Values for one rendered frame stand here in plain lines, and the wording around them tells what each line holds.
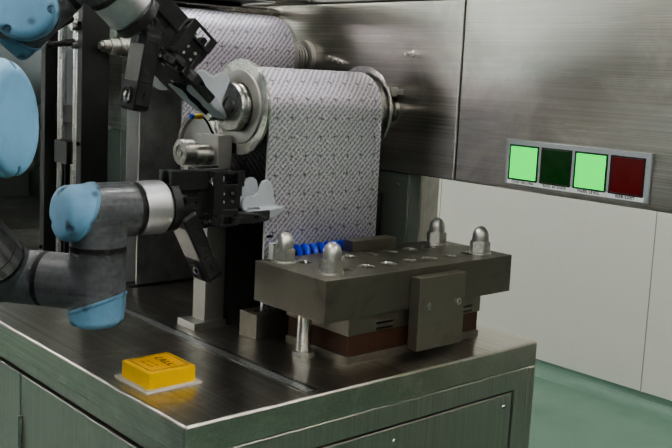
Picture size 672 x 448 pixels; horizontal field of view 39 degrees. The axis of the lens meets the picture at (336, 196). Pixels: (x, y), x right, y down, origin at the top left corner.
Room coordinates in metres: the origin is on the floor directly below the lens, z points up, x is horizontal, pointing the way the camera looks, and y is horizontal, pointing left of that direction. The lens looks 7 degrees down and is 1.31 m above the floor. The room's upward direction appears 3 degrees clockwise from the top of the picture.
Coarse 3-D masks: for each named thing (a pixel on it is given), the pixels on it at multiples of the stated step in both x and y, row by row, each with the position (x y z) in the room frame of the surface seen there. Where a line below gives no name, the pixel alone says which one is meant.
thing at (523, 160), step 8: (512, 152) 1.47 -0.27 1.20; (520, 152) 1.46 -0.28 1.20; (528, 152) 1.45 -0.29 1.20; (536, 152) 1.44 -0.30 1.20; (512, 160) 1.47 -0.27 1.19; (520, 160) 1.46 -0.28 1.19; (528, 160) 1.45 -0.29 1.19; (536, 160) 1.43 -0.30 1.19; (512, 168) 1.47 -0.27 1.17; (520, 168) 1.46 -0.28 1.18; (528, 168) 1.45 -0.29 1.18; (512, 176) 1.47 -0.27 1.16; (520, 176) 1.46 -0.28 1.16; (528, 176) 1.44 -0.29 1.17
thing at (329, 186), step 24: (288, 144) 1.45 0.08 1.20; (312, 144) 1.48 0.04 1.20; (336, 144) 1.51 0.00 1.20; (360, 144) 1.55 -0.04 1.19; (288, 168) 1.45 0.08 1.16; (312, 168) 1.48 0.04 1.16; (336, 168) 1.51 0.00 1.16; (360, 168) 1.55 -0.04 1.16; (288, 192) 1.45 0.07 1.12; (312, 192) 1.48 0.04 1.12; (336, 192) 1.52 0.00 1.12; (360, 192) 1.55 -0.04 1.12; (288, 216) 1.45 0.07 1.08; (312, 216) 1.48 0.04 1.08; (336, 216) 1.52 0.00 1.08; (360, 216) 1.55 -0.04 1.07; (264, 240) 1.42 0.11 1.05; (312, 240) 1.49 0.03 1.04
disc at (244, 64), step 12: (240, 60) 1.46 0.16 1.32; (228, 72) 1.49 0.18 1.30; (252, 72) 1.44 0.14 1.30; (264, 84) 1.42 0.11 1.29; (264, 96) 1.41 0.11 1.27; (264, 108) 1.41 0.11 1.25; (264, 120) 1.41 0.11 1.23; (264, 132) 1.41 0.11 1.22; (240, 144) 1.46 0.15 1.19; (252, 144) 1.43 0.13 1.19
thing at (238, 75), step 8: (232, 72) 1.47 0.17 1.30; (240, 72) 1.46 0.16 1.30; (248, 72) 1.44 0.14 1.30; (232, 80) 1.47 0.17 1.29; (240, 80) 1.46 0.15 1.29; (248, 80) 1.44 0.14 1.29; (248, 88) 1.44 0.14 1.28; (256, 88) 1.42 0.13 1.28; (256, 96) 1.42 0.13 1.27; (256, 104) 1.42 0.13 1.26; (256, 112) 1.42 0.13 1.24; (256, 120) 1.42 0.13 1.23; (248, 128) 1.44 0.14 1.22; (256, 128) 1.42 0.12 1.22; (232, 136) 1.47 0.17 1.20; (240, 136) 1.45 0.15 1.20; (248, 136) 1.44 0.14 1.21; (264, 136) 1.45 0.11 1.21
